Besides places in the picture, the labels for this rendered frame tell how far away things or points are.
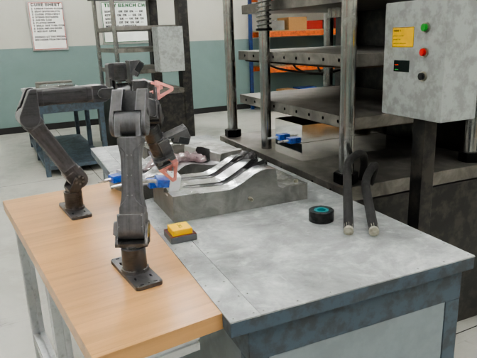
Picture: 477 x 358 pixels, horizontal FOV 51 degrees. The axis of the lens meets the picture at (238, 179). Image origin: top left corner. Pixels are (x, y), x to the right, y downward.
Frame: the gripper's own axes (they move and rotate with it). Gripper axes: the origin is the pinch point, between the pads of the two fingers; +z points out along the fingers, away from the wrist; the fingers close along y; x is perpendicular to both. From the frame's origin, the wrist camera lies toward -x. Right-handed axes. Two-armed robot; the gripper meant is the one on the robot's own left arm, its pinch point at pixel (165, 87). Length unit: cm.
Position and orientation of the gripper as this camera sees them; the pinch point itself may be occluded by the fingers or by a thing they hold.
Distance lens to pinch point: 192.9
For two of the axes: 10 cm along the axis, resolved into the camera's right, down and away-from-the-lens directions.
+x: 0.2, 9.6, 2.7
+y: -5.3, -2.1, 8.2
